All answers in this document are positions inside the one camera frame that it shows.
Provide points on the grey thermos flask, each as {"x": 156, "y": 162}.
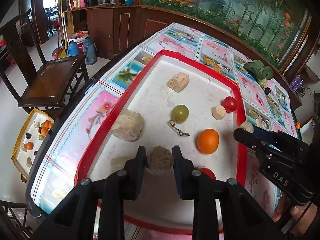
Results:
{"x": 89, "y": 49}

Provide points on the red rimmed white tray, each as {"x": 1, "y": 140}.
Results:
{"x": 149, "y": 95}

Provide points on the small orange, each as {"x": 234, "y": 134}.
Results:
{"x": 297, "y": 125}
{"x": 207, "y": 141}

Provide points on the green leafy cabbage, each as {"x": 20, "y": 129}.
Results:
{"x": 260, "y": 72}

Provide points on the yellow tray of fruits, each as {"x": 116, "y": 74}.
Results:
{"x": 32, "y": 134}

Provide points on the large corn cob piece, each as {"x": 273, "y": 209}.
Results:
{"x": 128, "y": 125}

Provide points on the wooden sideboard cabinet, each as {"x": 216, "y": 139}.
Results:
{"x": 118, "y": 28}

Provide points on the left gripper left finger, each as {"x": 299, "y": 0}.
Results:
{"x": 134, "y": 175}

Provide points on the right hand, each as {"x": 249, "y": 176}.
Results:
{"x": 307, "y": 227}

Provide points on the purple bottles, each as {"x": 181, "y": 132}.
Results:
{"x": 296, "y": 83}

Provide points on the red cherry tomato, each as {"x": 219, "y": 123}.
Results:
{"x": 230, "y": 104}

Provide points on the blue thermos flask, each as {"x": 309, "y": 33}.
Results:
{"x": 72, "y": 49}

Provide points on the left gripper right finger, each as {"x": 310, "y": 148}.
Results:
{"x": 187, "y": 184}

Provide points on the dark purple plum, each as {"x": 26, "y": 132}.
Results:
{"x": 267, "y": 91}

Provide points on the green grape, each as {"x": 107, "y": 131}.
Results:
{"x": 179, "y": 114}

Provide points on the colourful fruit print tablecloth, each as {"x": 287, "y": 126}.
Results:
{"x": 54, "y": 174}

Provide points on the dark wooden chair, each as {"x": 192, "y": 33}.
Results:
{"x": 50, "y": 86}

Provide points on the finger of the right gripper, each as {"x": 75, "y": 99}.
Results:
{"x": 280, "y": 139}
{"x": 258, "y": 141}

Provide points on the flower glass screen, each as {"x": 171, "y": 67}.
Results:
{"x": 270, "y": 27}

